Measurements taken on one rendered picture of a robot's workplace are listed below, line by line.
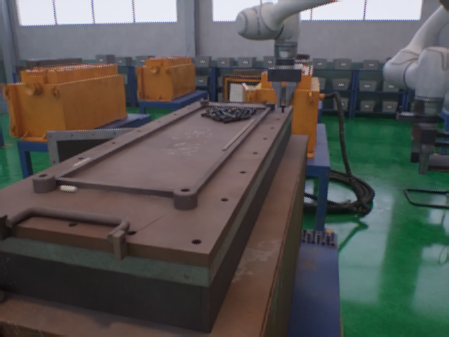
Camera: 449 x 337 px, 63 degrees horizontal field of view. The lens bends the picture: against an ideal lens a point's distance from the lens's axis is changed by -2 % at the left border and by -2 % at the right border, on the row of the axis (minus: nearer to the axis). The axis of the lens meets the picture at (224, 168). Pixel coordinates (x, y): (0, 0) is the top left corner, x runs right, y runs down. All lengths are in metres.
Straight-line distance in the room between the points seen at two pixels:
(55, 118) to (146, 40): 6.97
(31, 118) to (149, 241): 4.09
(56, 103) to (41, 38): 8.58
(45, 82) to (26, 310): 3.84
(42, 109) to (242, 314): 4.02
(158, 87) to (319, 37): 4.64
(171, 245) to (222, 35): 9.89
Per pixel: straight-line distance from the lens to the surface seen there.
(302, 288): 1.70
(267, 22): 1.33
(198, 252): 0.51
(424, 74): 1.35
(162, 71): 7.00
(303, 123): 3.51
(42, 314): 0.67
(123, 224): 0.57
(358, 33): 10.08
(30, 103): 4.55
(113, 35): 11.50
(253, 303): 0.64
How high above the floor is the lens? 1.62
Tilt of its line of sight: 19 degrees down
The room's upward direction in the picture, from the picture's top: straight up
